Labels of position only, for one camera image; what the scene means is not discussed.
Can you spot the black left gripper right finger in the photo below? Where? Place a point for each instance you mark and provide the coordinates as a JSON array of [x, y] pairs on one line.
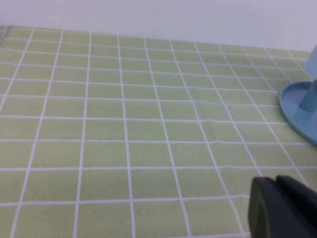
[[302, 192]]

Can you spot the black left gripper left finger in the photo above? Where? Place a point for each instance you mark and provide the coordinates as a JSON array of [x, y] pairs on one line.
[[267, 213]]

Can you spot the blue cup stand with pegs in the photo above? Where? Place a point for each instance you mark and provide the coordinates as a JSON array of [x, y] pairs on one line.
[[292, 111]]

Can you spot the light blue plastic cup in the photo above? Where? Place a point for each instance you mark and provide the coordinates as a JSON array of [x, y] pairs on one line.
[[311, 64]]

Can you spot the green checked tablecloth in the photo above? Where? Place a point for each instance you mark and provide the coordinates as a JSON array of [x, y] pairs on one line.
[[138, 129]]

